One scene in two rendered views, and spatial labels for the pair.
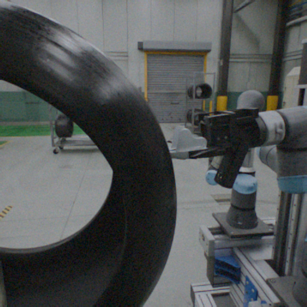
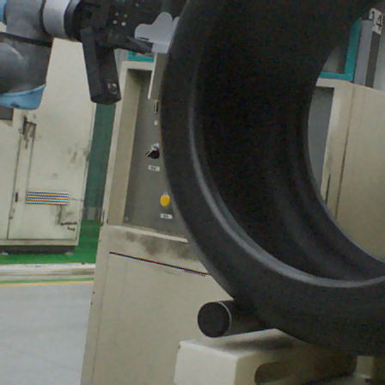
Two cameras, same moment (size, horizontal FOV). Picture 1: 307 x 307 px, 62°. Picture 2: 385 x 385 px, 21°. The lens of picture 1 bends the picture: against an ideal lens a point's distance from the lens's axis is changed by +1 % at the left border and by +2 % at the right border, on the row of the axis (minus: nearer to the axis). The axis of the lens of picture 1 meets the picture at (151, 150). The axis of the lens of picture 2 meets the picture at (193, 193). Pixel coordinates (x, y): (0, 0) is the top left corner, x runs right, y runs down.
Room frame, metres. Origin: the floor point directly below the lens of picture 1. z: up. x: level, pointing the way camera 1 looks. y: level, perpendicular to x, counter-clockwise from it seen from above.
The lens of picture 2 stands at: (1.47, 1.03, 1.12)
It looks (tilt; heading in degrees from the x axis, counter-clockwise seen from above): 3 degrees down; 226
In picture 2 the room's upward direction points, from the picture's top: 8 degrees clockwise
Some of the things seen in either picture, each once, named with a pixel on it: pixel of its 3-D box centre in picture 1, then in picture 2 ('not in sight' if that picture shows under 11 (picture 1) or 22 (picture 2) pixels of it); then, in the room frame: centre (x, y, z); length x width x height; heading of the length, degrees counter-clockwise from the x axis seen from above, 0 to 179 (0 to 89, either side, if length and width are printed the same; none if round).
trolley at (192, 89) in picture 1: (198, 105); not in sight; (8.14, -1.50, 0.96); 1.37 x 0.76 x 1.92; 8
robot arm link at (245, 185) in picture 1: (243, 189); not in sight; (1.17, -0.46, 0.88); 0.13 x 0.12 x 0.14; 163
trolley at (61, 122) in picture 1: (81, 110); not in sight; (5.86, 1.62, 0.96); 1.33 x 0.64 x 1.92; 96
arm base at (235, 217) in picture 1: (242, 212); not in sight; (1.16, -0.45, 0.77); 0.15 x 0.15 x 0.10
